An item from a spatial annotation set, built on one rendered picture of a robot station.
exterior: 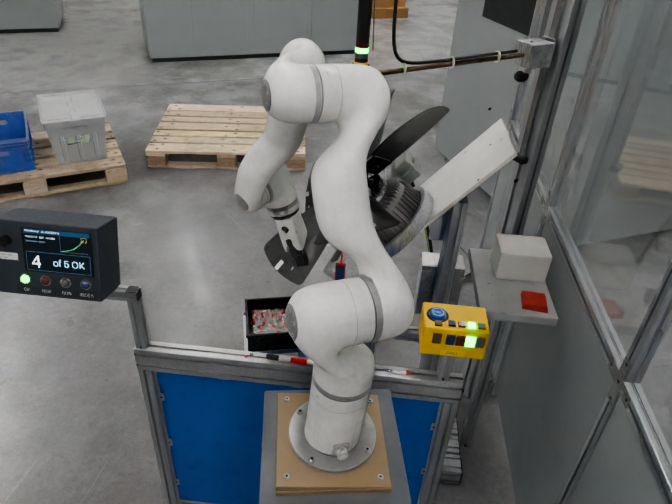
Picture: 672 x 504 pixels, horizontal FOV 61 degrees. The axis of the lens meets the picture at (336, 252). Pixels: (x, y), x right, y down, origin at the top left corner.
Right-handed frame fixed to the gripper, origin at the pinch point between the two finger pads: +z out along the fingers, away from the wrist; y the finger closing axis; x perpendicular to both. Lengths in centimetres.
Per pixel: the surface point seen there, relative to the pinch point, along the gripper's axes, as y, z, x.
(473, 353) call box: -21, 22, -41
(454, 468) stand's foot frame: 12, 114, -27
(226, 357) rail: -17.2, 16.7, 23.8
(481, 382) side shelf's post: 29, 87, -42
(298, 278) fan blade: 7.5, 11.5, 5.4
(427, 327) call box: -20.7, 11.9, -31.7
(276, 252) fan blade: 17.8, 7.7, 13.1
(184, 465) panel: -16, 62, 56
